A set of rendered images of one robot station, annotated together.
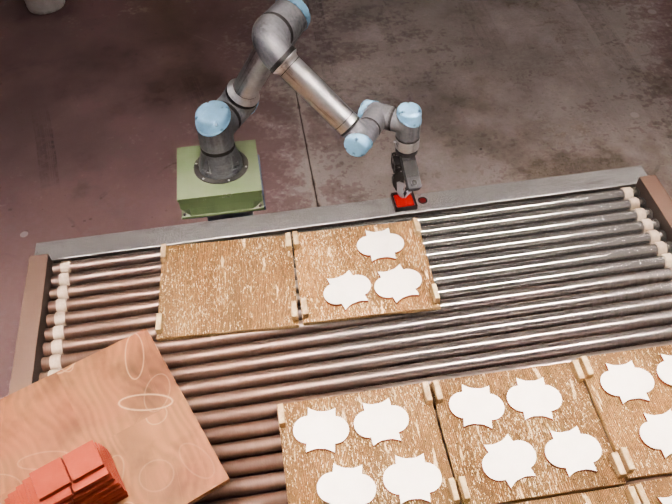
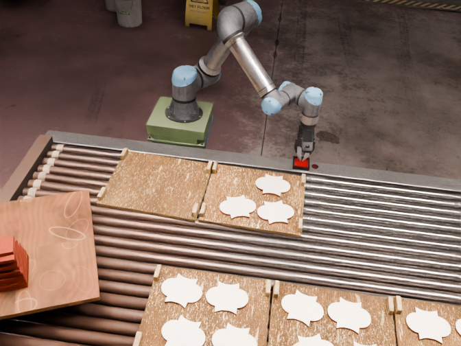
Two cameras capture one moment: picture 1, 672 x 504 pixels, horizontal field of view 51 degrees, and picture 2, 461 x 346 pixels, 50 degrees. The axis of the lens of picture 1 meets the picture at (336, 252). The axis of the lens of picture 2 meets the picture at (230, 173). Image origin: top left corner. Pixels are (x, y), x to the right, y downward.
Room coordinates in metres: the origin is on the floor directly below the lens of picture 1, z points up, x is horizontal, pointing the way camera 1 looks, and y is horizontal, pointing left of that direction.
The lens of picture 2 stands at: (-0.13, -0.31, 2.37)
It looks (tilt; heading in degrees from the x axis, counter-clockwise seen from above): 41 degrees down; 13
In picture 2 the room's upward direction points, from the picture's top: 4 degrees clockwise
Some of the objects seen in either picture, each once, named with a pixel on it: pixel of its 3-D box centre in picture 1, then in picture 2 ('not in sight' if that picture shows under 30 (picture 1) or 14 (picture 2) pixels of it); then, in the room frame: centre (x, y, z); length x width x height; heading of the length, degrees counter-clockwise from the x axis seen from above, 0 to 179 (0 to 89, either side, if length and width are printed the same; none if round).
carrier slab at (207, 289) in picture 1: (227, 285); (158, 183); (1.30, 0.33, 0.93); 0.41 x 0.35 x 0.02; 95
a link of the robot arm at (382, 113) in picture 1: (375, 117); (290, 94); (1.70, -0.13, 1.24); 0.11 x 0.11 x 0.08; 64
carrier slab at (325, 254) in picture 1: (363, 269); (254, 198); (1.35, -0.08, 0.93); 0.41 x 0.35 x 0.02; 97
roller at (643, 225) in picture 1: (365, 264); (258, 196); (1.39, -0.09, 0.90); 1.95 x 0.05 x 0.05; 98
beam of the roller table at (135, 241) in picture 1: (353, 217); (262, 166); (1.61, -0.06, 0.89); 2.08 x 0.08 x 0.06; 98
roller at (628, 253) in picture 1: (371, 289); (256, 213); (1.30, -0.11, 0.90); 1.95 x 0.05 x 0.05; 98
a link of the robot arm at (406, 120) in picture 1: (407, 122); (311, 101); (1.67, -0.23, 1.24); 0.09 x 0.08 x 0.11; 64
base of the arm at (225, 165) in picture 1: (219, 154); (184, 104); (1.81, 0.39, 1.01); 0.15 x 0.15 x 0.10
